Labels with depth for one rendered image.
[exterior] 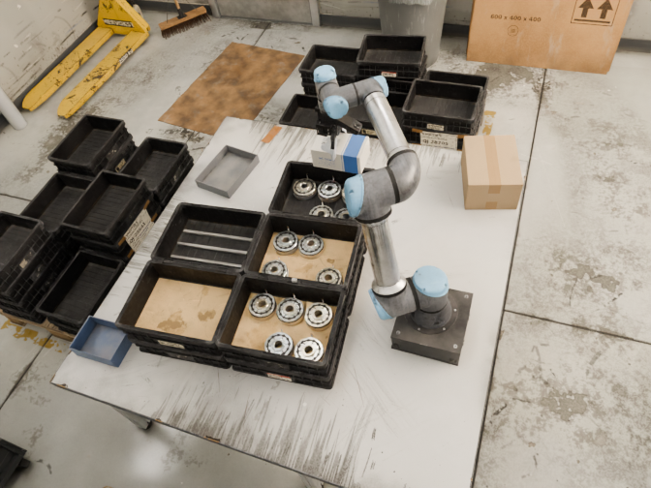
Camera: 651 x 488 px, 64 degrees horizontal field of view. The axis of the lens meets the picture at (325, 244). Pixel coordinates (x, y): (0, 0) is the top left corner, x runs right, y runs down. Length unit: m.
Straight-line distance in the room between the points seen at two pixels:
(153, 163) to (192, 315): 1.54
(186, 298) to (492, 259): 1.24
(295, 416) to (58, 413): 1.57
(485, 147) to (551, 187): 1.15
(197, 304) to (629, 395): 2.01
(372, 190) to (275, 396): 0.87
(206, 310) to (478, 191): 1.21
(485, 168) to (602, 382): 1.19
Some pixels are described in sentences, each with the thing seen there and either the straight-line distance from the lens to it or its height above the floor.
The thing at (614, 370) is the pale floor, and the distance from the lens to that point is 2.91.
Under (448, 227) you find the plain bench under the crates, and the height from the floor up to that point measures 0.70.
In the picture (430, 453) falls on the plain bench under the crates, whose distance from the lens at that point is 1.87.
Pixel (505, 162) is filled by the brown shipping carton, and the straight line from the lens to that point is 2.36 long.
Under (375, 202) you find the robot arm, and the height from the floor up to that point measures 1.37.
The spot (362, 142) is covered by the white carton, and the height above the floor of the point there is 1.13.
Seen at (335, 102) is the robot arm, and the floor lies 1.44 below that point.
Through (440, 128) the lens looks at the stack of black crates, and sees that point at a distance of 3.03.
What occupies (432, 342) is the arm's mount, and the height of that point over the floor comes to 0.80.
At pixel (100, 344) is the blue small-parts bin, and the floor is 0.70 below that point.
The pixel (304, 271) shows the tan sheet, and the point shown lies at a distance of 2.03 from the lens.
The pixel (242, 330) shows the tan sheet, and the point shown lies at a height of 0.83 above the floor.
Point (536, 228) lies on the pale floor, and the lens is 3.26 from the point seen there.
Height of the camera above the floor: 2.51
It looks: 53 degrees down
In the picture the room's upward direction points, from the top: 11 degrees counter-clockwise
